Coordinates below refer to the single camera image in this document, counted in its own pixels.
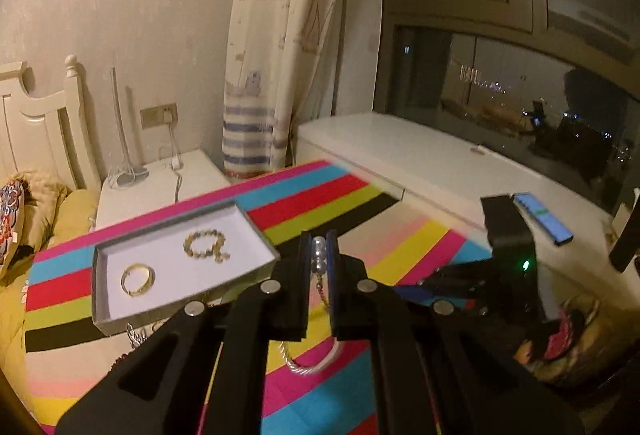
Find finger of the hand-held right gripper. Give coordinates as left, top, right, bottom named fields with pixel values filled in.
left=432, top=260, right=501, bottom=288
left=395, top=282, right=493, bottom=318

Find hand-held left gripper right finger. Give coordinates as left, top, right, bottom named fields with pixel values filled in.
left=325, top=230, right=587, bottom=435

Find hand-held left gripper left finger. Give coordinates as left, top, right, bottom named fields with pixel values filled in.
left=54, top=230, right=313, bottom=435

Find silver chain with pearls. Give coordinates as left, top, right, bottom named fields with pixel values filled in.
left=272, top=236, right=347, bottom=378

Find grey cardboard box tray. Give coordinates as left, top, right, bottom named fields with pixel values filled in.
left=91, top=201, right=281, bottom=337

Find smartphone with lit screen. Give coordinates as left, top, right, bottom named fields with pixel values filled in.
left=512, top=192, right=572, bottom=247

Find striped colourful mat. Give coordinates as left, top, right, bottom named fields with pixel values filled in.
left=25, top=160, right=501, bottom=435

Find dark upright object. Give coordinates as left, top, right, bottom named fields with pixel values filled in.
left=609, top=188, right=640, bottom=273

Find white window bench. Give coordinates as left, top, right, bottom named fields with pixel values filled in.
left=295, top=112, right=616, bottom=266

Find white nightstand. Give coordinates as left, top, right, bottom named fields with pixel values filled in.
left=95, top=148, right=231, bottom=231

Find window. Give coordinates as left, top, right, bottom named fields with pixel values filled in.
left=375, top=0, right=640, bottom=216

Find gold bangle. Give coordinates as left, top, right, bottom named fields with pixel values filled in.
left=121, top=263, right=156, bottom=298

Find white floor lamp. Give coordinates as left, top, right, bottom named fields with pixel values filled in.
left=107, top=65, right=151, bottom=190

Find ship print curtain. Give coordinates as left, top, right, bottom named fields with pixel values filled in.
left=221, top=0, right=356, bottom=178

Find yellow daisy bedspread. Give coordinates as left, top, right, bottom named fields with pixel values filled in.
left=0, top=189, right=101, bottom=416

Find tan crumpled blanket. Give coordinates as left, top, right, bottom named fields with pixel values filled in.
left=10, top=169, right=73, bottom=266

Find round patterned cushion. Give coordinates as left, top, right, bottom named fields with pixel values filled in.
left=0, top=179, right=26, bottom=271

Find white wooden headboard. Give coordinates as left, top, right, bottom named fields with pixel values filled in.
left=0, top=55, right=103, bottom=191

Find amber beaded bracelet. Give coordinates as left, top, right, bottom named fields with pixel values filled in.
left=183, top=229, right=232, bottom=264

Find white charger cable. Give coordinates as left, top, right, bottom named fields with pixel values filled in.
left=159, top=111, right=186, bottom=205

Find beige wall socket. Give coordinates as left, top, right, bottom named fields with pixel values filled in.
left=140, top=102, right=179, bottom=128

